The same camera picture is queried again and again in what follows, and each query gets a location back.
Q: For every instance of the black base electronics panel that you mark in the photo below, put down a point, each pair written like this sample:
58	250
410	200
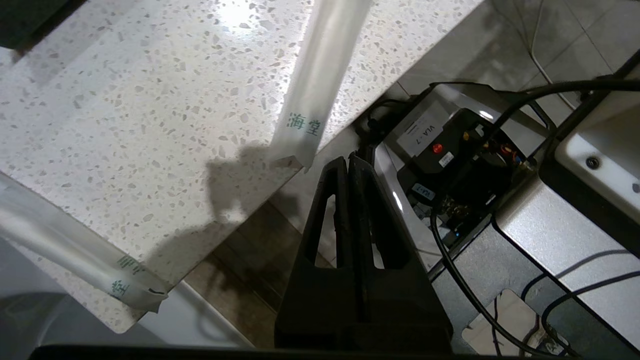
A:
460	175

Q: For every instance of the wide toothbrush packet green label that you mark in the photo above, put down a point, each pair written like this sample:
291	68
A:
320	75

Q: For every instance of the white robot torso column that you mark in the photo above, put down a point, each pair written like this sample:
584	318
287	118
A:
600	160

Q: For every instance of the long slim toothbrush packet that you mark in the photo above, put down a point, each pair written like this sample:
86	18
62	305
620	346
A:
65	245

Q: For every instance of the black labelled key fob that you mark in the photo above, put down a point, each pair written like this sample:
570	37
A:
423	191

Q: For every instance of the white bathtub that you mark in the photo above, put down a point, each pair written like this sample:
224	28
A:
200	325

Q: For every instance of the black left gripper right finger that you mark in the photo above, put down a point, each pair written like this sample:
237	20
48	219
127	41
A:
400	300

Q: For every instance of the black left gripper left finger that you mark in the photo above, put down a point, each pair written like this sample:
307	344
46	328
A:
320	300

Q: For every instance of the grey robot wheeled base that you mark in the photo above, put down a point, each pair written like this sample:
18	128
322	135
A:
550	240

